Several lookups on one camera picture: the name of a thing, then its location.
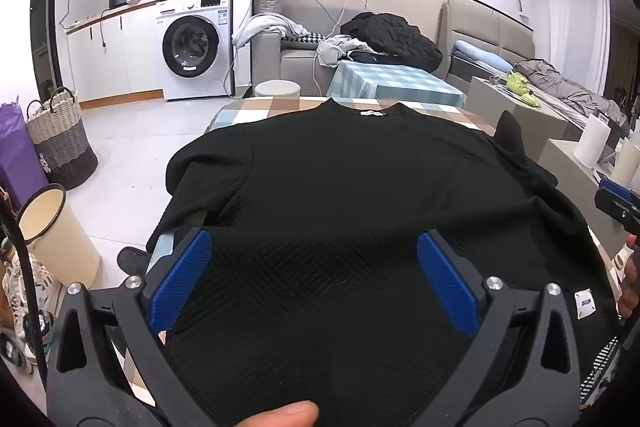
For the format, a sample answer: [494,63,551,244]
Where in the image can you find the black slipper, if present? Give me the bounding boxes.
[116,247,151,287]

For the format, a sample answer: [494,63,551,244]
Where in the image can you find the white curtain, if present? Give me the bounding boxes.
[542,0,613,98]

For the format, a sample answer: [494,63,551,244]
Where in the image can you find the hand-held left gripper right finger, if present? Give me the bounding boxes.
[415,227,583,427]

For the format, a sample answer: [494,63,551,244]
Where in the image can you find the light blue pillow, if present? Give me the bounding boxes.
[452,39,513,72]

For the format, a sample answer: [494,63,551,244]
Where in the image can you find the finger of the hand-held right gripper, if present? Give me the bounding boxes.
[599,178,640,208]
[594,188,640,232]

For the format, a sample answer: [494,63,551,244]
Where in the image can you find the grey duvet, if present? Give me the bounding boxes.
[512,59,631,132]

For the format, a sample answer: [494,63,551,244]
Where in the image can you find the black cable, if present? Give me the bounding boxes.
[0,202,51,368]

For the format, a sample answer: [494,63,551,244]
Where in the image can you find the white base cabinets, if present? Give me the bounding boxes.
[66,4,165,104]

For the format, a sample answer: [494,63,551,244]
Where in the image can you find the person's right hand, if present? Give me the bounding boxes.
[616,252,640,320]

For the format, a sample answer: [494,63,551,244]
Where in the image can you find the round white stool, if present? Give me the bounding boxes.
[254,79,300,98]

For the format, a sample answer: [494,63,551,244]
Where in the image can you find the brown and blue checked tablecloth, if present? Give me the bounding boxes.
[120,96,623,408]

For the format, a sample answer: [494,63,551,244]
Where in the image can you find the light grey garment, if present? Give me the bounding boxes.
[316,34,371,68]

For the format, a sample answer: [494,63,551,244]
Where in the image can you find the purple bag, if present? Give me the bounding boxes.
[0,99,51,208]

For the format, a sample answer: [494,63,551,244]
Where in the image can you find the black and white striped cloth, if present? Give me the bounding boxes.
[579,334,626,405]

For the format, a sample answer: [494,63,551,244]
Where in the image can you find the black padded jacket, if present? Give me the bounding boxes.
[340,12,443,72]

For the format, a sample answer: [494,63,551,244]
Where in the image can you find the grey sofa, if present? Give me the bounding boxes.
[252,29,443,96]

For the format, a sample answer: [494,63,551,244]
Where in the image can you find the white paper towel roll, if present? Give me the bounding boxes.
[611,138,640,185]
[572,113,612,170]

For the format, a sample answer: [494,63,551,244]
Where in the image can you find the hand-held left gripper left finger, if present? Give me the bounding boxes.
[45,227,221,427]

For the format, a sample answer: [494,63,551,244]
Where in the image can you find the beige padded headboard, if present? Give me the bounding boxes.
[435,0,536,80]

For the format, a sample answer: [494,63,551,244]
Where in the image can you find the woven laundry basket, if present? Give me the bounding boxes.
[25,87,99,191]

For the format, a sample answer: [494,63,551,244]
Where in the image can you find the cream waste bin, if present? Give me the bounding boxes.
[16,183,101,290]

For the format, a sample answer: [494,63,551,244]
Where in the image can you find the houndstooth cushion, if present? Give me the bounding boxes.
[281,32,328,48]

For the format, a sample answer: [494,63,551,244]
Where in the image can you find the dark door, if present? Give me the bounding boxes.
[30,0,67,95]

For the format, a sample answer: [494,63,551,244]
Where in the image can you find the blue and white checked tablecloth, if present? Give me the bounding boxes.
[327,59,466,108]

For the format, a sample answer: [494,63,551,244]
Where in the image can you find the pale grey hoodie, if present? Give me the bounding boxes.
[231,12,311,50]

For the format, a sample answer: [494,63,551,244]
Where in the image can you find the person's left hand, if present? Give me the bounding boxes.
[235,399,320,427]

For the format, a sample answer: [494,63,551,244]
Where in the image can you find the white washing machine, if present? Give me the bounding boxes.
[154,0,235,102]

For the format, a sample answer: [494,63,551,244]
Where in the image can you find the green plush toy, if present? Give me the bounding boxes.
[505,69,543,108]

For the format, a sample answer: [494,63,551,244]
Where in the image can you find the grey cabinet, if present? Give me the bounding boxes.
[537,138,631,258]
[467,76,586,160]

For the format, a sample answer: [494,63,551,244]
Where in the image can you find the black knit sweater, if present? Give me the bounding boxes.
[147,98,626,427]

